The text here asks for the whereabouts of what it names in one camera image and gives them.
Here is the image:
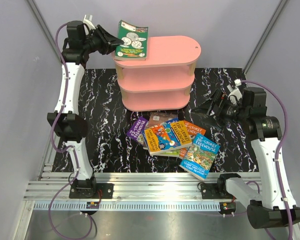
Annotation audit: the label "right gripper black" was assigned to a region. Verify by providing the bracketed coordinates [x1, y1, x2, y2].
[191, 89, 249, 131]

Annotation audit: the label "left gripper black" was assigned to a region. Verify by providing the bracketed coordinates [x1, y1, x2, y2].
[82, 25, 124, 56]

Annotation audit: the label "green paperback book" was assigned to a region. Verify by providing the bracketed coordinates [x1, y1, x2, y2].
[114, 20, 149, 61]

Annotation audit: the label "130-storey treehouse orange book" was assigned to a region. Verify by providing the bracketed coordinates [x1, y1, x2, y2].
[142, 120, 192, 156]

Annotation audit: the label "dark brown paperback book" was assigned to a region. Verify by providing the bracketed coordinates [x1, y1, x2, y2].
[147, 112, 178, 128]

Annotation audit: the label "91-storey treehouse blue book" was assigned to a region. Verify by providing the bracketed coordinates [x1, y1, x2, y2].
[162, 117, 179, 126]

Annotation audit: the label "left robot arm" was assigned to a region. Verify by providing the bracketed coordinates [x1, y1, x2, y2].
[47, 17, 123, 199]

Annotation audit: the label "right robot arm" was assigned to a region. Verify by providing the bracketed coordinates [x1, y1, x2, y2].
[193, 87, 300, 229]

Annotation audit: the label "78-storey treehouse orange book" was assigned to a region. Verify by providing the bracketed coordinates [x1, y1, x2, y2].
[178, 120, 206, 159]

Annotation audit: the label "26-storey treehouse blue book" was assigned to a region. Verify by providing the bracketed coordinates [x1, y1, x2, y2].
[179, 133, 220, 181]

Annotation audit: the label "pink three-tier shelf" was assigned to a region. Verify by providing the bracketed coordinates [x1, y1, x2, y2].
[114, 35, 201, 112]

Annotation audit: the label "65-storey treehouse green book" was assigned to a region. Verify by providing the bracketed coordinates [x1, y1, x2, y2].
[157, 149, 180, 158]

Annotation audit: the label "52-storey treehouse purple book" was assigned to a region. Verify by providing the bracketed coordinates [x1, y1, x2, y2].
[126, 116, 149, 146]

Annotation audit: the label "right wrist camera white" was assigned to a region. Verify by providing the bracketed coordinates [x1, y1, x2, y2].
[225, 79, 242, 105]

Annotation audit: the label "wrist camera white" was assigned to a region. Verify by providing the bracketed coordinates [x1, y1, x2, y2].
[225, 79, 242, 105]
[83, 14, 96, 30]

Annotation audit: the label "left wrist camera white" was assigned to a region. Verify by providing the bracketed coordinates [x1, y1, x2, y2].
[83, 14, 96, 30]

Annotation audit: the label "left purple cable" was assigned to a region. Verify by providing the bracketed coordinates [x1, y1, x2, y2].
[47, 21, 96, 240]

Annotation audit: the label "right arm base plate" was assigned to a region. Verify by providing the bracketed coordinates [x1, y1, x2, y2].
[197, 181, 236, 201]

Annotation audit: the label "aluminium mounting rail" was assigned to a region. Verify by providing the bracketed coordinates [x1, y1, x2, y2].
[23, 172, 295, 211]

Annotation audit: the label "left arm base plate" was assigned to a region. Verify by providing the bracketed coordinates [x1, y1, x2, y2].
[69, 183, 115, 200]

